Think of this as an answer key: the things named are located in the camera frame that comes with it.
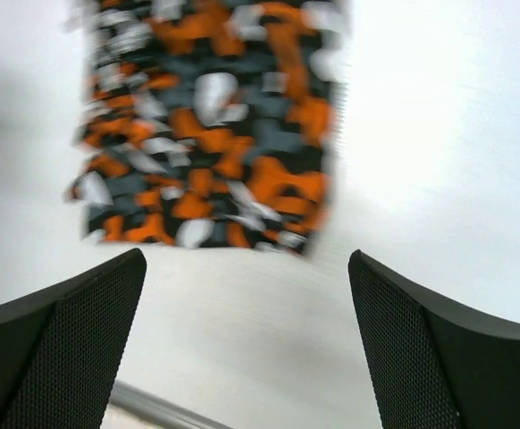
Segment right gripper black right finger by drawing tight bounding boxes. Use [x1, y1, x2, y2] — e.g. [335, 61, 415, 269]
[348, 250, 520, 429]

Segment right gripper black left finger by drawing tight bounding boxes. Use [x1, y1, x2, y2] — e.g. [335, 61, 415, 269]
[0, 248, 147, 429]

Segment camouflage orange black shorts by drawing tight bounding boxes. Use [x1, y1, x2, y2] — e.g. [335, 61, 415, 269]
[68, 1, 345, 255]

